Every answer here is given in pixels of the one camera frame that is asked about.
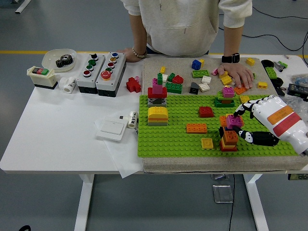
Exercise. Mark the orange square brick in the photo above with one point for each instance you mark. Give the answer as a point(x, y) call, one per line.
point(227, 137)

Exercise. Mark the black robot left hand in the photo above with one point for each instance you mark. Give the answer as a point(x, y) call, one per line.
point(24, 228)

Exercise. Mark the person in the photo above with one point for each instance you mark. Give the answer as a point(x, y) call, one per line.
point(180, 24)

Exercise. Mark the red cross-shaped brick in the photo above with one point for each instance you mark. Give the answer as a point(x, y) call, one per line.
point(133, 84)

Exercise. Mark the person's right hand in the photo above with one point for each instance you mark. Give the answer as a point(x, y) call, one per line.
point(130, 55)

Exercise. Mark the yellow narrow brick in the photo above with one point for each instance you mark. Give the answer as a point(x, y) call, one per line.
point(201, 63)

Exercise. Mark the small metal floor plate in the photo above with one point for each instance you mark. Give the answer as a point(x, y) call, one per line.
point(219, 177)

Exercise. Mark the bag with blue parts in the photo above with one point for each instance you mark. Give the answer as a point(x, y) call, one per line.
point(299, 79)

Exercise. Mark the blue square brick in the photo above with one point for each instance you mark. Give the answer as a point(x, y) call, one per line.
point(195, 64)

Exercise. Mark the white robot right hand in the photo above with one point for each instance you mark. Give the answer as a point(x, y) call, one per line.
point(284, 118)

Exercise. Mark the person's right forearm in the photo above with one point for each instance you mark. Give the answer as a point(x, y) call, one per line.
point(138, 31)

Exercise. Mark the cream red-green switch box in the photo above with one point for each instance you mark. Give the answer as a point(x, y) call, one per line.
point(42, 78)

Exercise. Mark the magenta tall brick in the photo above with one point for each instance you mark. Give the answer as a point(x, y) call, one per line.
point(157, 89)

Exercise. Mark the grey-brown foam mat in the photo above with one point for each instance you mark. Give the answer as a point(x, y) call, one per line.
point(178, 65)

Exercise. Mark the dark green frame brick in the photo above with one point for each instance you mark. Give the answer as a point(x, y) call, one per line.
point(225, 105)

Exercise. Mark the white small brick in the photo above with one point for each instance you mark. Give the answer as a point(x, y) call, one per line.
point(164, 78)

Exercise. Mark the yellow rounded brick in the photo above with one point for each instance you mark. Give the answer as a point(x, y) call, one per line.
point(157, 111)

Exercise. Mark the dark grey sloped brick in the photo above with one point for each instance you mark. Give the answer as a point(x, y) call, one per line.
point(194, 89)

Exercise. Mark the light green long plate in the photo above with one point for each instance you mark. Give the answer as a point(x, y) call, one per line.
point(200, 73)
point(253, 76)

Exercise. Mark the white tube with black writing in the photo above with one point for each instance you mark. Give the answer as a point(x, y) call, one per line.
point(132, 119)

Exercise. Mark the orange thin plate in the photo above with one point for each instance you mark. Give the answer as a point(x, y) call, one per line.
point(157, 118)

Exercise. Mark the yellow small brick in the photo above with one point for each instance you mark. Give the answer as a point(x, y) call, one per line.
point(162, 69)

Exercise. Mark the white paper sheet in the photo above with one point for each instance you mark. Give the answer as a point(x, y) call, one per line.
point(125, 163)

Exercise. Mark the brown small brick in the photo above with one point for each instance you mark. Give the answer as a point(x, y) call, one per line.
point(226, 101)

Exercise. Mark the white translucent dish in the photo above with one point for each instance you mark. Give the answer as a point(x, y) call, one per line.
point(50, 59)

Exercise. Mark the dark green long brick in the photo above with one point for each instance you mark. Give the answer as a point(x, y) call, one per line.
point(174, 88)

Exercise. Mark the green tall narrow brick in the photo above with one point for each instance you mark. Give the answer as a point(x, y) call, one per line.
point(160, 79)

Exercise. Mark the red rounded brick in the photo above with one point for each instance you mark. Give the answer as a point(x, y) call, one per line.
point(177, 79)

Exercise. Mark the green studded baseplate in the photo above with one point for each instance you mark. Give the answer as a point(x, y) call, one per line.
point(173, 139)

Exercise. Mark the green small brick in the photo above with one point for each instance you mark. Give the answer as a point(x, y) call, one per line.
point(171, 77)

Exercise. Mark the orange wide brick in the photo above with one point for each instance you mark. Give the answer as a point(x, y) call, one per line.
point(222, 121)

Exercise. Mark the black device green print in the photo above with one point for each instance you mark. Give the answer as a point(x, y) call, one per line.
point(297, 89)

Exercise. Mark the large metal floor plate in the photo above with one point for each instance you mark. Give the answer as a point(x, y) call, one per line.
point(222, 193)

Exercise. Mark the yellow thin plate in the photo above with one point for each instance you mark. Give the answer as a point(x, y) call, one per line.
point(221, 144)

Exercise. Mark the grey green tool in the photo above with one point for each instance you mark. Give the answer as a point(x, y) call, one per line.
point(280, 65)

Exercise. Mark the person's left hand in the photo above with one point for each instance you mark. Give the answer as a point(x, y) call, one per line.
point(240, 73)

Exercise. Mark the black desk control unit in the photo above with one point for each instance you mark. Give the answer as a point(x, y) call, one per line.
point(298, 177)

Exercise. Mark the grey wide brick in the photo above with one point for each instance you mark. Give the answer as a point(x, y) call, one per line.
point(157, 123)

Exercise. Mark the red sloped brick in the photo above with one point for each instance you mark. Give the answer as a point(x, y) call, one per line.
point(206, 111)

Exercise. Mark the white pipe tee fitting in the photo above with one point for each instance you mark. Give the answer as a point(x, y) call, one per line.
point(68, 84)

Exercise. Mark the pink small plate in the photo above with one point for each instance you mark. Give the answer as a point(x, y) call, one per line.
point(214, 71)

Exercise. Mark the black metal gear stack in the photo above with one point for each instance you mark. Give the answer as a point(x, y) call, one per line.
point(64, 61)

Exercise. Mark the grey emergency-stop control box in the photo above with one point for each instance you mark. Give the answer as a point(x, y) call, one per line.
point(109, 83)

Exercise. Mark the red-orange base brick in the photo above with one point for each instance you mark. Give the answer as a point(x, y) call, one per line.
point(228, 149)

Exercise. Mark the red wide brick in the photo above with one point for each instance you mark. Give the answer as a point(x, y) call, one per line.
point(150, 92)

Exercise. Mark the magenta square toy brick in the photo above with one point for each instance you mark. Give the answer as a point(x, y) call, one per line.
point(228, 92)
point(234, 121)

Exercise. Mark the white square plate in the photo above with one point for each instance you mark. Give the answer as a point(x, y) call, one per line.
point(204, 87)
point(206, 79)

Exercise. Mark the white table leg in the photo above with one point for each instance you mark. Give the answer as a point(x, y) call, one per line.
point(256, 207)
point(84, 204)

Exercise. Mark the white furniture foot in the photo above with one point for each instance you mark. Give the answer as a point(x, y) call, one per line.
point(24, 5)

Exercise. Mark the orange long brick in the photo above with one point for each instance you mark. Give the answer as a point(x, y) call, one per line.
point(239, 90)
point(196, 128)

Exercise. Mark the clear plastic bag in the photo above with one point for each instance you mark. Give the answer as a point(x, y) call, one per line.
point(298, 103)

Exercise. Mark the white wall switch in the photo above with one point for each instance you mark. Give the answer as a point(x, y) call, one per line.
point(111, 130)

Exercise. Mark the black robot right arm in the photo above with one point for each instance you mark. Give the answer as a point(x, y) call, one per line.
point(305, 152)

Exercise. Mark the grey brick base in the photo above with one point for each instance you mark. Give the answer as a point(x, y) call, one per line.
point(156, 103)

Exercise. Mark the black smartwatch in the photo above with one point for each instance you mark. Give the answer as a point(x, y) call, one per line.
point(231, 58)

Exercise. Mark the white small plate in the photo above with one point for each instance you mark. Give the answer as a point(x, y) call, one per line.
point(232, 79)

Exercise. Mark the person's left forearm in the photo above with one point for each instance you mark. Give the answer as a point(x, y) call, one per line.
point(232, 41)

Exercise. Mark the dark blue brick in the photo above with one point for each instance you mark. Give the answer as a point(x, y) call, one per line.
point(228, 130)

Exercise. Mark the grey four-button control box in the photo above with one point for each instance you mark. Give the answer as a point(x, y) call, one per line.
point(90, 79)

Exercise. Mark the yellow square plate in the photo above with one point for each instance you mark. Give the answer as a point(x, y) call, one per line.
point(243, 99)
point(207, 144)

